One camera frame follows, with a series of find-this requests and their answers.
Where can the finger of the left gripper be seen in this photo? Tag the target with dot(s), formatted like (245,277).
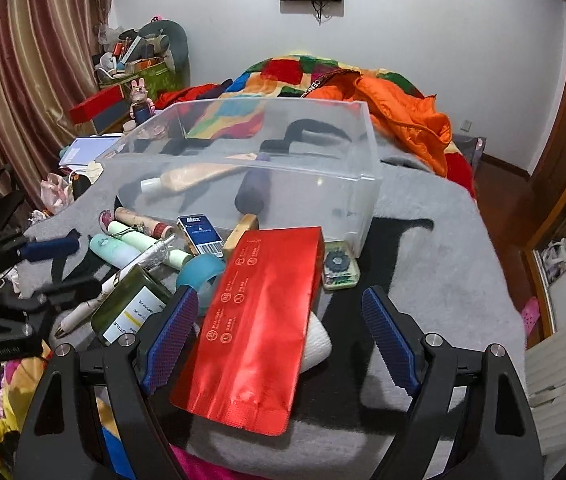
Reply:
(53,297)
(16,247)

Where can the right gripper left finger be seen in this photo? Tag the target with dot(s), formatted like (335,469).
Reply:
(63,437)

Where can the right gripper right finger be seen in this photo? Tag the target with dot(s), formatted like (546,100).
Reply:
(496,438)

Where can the dark green labelled bottle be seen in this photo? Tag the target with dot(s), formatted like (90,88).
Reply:
(134,299)

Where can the red foil pouch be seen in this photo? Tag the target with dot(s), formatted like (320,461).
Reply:
(243,368)

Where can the white pen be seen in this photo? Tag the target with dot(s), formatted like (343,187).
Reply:
(155,254)

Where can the teal tape roll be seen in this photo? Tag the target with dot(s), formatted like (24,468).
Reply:
(202,273)

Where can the pale green tube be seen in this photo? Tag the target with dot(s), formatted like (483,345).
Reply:
(130,236)

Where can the beige tube red cap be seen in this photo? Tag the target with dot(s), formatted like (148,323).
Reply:
(148,226)

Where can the blue staples box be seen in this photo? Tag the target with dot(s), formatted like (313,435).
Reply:
(201,236)

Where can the beige cosmetic tube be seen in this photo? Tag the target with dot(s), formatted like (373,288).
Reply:
(181,179)

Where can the white bandage roll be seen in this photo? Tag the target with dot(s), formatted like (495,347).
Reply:
(318,345)

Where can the small clear case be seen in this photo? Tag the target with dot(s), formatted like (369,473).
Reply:
(340,269)

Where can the purple spray bottle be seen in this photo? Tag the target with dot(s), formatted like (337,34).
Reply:
(254,191)

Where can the colourful patchwork quilt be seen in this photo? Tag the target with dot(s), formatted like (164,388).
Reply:
(284,76)

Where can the blue notebook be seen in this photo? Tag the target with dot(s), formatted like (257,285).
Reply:
(85,149)

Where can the pink croc shoe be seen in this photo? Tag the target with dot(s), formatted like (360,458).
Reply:
(530,315)

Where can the red box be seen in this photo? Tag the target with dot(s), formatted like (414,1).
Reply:
(88,109)

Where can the pink bunny toy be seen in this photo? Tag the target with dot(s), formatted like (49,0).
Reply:
(141,105)

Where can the striped pink gold curtain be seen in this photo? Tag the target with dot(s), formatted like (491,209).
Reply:
(46,51)

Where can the red garment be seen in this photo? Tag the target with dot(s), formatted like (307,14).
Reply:
(204,91)

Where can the green cardboard box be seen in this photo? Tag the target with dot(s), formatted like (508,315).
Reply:
(158,79)

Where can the grey neck pillow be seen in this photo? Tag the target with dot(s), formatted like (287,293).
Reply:
(169,41)

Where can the clear plastic storage bin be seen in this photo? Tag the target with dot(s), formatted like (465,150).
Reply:
(290,161)

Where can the orange down jacket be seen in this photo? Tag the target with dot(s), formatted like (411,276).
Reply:
(411,120)

